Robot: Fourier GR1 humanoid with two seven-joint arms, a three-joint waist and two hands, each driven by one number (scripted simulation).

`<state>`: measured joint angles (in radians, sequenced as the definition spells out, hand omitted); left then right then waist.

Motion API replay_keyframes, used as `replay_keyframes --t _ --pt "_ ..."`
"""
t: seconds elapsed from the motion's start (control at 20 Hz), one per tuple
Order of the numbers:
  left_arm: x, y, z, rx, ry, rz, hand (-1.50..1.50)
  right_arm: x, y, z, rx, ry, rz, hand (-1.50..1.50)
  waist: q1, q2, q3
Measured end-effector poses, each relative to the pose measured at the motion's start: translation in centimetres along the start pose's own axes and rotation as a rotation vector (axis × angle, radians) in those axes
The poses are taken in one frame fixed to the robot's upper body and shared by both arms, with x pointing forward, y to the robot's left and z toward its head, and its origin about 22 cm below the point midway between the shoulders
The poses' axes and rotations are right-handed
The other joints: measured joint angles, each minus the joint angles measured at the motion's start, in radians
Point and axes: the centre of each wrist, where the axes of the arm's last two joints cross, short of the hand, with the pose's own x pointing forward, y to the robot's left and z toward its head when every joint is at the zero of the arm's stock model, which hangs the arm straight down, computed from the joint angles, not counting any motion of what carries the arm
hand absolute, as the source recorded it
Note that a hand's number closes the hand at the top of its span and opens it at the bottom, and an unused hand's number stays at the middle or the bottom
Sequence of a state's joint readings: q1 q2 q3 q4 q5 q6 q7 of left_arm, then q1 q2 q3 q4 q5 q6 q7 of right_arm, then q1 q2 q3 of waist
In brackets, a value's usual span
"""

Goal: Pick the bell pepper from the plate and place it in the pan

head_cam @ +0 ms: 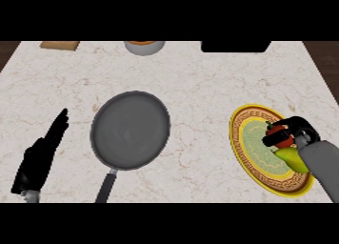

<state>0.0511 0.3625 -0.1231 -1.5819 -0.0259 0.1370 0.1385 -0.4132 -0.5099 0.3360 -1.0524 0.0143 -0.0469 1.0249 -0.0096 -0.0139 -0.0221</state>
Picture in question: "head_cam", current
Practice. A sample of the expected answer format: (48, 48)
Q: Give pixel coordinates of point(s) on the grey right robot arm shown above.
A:
(322, 168)

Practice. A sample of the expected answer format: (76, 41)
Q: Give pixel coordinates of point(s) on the grey pot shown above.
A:
(144, 47)

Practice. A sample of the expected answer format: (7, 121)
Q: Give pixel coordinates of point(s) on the grey frying pan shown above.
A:
(128, 132)

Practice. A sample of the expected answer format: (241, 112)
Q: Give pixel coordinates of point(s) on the brown wooden board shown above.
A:
(58, 45)

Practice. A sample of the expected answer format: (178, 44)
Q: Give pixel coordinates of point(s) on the yellow patterned plate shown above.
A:
(257, 149)

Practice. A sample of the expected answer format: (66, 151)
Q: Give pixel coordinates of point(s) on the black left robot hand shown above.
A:
(41, 157)

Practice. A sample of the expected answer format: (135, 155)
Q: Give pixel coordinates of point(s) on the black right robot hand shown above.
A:
(288, 133)

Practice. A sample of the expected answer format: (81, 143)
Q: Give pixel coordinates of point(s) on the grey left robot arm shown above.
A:
(30, 196)

